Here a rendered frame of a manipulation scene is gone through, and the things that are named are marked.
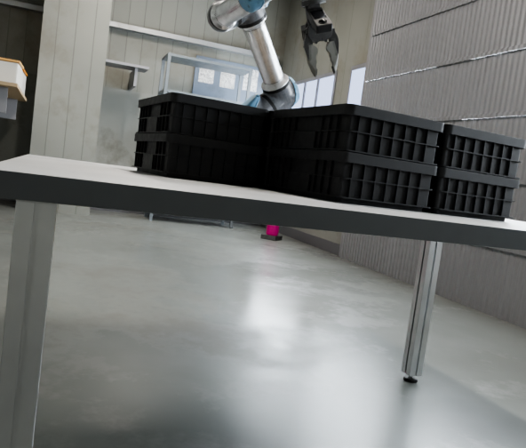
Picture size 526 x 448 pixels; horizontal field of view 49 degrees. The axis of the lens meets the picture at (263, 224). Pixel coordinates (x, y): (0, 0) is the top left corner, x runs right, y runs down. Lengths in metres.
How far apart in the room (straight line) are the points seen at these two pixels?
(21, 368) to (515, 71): 3.87
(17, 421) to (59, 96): 6.16
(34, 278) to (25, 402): 0.20
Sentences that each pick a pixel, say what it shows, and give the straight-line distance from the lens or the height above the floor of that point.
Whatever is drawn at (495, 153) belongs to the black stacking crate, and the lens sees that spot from 1.69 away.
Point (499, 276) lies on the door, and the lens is 4.20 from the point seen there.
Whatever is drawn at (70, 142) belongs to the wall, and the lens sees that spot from 7.04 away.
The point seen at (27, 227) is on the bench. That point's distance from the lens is 0.95.
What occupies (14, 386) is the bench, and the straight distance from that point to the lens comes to 1.02.
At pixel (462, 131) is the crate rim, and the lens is 1.58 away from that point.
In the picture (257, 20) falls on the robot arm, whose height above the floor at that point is 1.29.
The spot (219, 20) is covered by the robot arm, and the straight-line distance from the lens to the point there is 2.06.
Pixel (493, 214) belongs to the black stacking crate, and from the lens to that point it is 1.70.
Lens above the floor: 0.74
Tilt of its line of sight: 5 degrees down
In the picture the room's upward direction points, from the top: 8 degrees clockwise
